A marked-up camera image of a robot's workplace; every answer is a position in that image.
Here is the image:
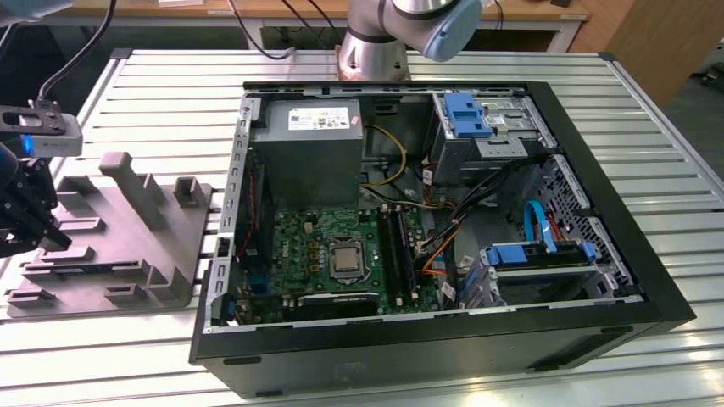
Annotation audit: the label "black camera cable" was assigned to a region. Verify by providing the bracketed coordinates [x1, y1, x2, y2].
[26, 0, 118, 112]

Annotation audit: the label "wooden desk white frame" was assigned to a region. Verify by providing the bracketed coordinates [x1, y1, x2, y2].
[0, 0, 593, 54]

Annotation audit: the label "hard disk in blue carrier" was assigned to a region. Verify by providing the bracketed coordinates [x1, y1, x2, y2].
[486, 241, 596, 269]

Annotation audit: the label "silver CPU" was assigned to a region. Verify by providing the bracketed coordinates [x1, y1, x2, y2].
[329, 245, 364, 272]

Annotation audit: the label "grey power supply unit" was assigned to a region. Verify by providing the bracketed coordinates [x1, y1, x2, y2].
[250, 99, 366, 211]

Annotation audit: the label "metal socket cover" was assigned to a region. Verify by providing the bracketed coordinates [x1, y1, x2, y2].
[324, 237, 373, 284]

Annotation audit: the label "black open PC case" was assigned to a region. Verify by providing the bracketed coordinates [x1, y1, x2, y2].
[188, 80, 697, 400]

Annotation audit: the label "blue plastic drive latch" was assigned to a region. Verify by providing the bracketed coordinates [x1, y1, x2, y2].
[444, 92, 492, 139]

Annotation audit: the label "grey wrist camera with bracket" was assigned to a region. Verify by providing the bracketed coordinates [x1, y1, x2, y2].
[0, 101, 85, 157]

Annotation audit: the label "black graphics card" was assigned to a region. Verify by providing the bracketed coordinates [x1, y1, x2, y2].
[281, 291, 381, 321]

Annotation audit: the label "blue flat data wire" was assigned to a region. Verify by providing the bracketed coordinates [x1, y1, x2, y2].
[524, 198, 560, 255]

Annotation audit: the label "brown wooden cabinet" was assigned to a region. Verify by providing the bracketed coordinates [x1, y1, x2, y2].
[570, 0, 724, 109]

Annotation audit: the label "grey parts rack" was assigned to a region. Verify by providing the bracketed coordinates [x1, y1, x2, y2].
[4, 151, 214, 319]

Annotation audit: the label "metal drive cage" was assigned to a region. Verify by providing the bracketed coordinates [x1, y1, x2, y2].
[429, 91, 561, 184]

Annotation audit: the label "yellow power wire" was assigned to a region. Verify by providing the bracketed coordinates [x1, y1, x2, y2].
[361, 124, 409, 188]

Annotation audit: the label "black cable bundle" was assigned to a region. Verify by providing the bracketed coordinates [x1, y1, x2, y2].
[416, 154, 556, 258]

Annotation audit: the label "white grey supply wires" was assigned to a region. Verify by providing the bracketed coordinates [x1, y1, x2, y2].
[361, 184, 457, 211]

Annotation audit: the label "metal disk bay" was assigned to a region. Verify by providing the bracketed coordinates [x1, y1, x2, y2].
[478, 248, 644, 307]

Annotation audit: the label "green motherboard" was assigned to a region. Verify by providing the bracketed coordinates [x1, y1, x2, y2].
[234, 203, 448, 326]

